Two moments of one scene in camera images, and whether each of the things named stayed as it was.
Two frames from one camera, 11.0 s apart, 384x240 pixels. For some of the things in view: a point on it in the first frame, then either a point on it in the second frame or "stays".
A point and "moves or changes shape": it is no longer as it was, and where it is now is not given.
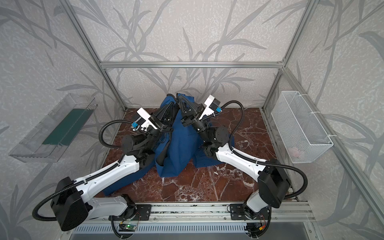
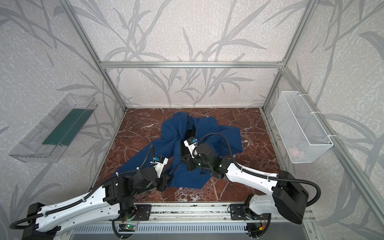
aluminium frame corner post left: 82,30 stays
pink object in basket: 294,151 stays
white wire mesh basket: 302,137 stays
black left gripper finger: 165,114 → 164,180
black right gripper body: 188,117 → 188,160
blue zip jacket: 178,150 moves or changes shape
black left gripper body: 163,123 → 165,181
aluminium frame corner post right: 308,9 stays
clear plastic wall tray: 48,139 stays
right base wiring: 261,227 stays
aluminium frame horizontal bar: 192,64 stays
